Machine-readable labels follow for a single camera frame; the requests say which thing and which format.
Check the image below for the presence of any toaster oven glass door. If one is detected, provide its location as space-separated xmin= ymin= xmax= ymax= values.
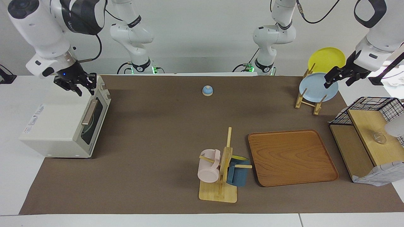
xmin=77 ymin=93 xmax=111 ymax=154

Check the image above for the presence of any white toaster oven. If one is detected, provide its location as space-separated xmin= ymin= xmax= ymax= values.
xmin=19 ymin=75 xmax=111 ymax=158

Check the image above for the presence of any yellow plate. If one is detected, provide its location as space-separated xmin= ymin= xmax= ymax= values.
xmin=308 ymin=47 xmax=346 ymax=75

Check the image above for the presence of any light blue plate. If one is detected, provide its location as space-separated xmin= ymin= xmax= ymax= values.
xmin=299 ymin=73 xmax=339 ymax=102

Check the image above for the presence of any wooden plate rack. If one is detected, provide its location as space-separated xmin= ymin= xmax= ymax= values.
xmin=295 ymin=63 xmax=328 ymax=116

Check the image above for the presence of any white rounded object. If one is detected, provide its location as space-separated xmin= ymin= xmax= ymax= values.
xmin=383 ymin=121 xmax=404 ymax=138

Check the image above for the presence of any brown table mat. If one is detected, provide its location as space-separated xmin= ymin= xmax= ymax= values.
xmin=19 ymin=75 xmax=404 ymax=215

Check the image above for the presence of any brown wooden tray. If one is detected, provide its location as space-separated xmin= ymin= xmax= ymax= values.
xmin=248 ymin=129 xmax=339 ymax=187

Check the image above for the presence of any blue mug yellow inside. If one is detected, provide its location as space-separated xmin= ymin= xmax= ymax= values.
xmin=227 ymin=155 xmax=250 ymax=187

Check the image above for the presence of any pink mug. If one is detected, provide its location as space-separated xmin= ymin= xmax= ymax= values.
xmin=198 ymin=149 xmax=221 ymax=183

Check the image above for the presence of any wooden mug tree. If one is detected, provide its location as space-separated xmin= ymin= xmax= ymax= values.
xmin=199 ymin=127 xmax=253 ymax=203

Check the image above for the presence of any black clamp mount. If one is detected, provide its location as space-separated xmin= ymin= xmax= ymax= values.
xmin=0 ymin=65 xmax=17 ymax=84
xmin=368 ymin=52 xmax=404 ymax=86

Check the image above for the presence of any black base cable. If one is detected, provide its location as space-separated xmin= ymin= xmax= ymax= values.
xmin=117 ymin=61 xmax=133 ymax=75
xmin=233 ymin=47 xmax=260 ymax=73

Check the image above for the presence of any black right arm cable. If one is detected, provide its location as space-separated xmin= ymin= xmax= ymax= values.
xmin=77 ymin=34 xmax=103 ymax=63

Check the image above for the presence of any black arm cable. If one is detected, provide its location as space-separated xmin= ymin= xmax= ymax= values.
xmin=77 ymin=34 xmax=103 ymax=63
xmin=296 ymin=0 xmax=341 ymax=24

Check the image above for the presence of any black wire basket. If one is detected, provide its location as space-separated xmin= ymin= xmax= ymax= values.
xmin=330 ymin=97 xmax=404 ymax=147

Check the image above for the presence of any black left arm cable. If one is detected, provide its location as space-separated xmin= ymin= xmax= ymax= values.
xmin=296 ymin=0 xmax=341 ymax=24

